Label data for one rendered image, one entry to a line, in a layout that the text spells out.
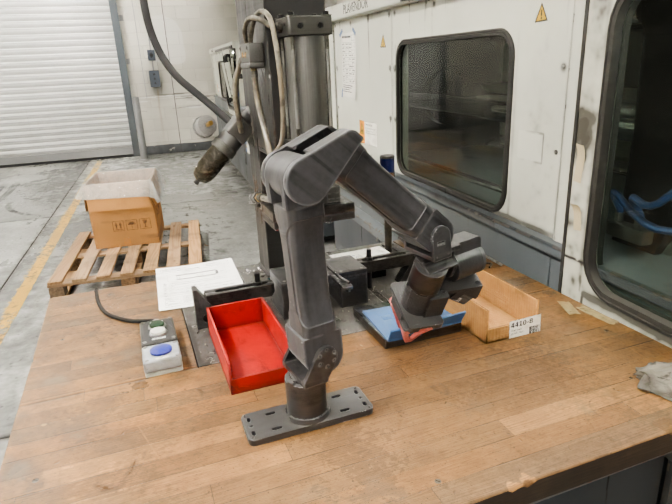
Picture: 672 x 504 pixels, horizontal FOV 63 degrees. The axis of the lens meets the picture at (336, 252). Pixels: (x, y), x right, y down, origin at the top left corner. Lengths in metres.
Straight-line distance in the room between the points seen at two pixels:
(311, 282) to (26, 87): 9.82
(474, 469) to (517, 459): 0.06
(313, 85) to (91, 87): 9.26
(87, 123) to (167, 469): 9.66
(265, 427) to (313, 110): 0.61
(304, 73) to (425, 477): 0.75
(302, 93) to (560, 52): 0.65
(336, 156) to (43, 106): 9.79
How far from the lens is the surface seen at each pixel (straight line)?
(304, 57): 1.12
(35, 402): 1.10
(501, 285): 1.23
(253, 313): 1.19
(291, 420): 0.88
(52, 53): 10.38
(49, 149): 10.49
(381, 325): 1.11
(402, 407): 0.92
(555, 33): 1.48
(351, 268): 1.23
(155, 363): 1.06
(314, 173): 0.71
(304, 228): 0.74
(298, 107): 1.12
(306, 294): 0.78
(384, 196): 0.80
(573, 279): 1.39
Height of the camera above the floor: 1.43
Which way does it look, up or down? 19 degrees down
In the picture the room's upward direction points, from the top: 3 degrees counter-clockwise
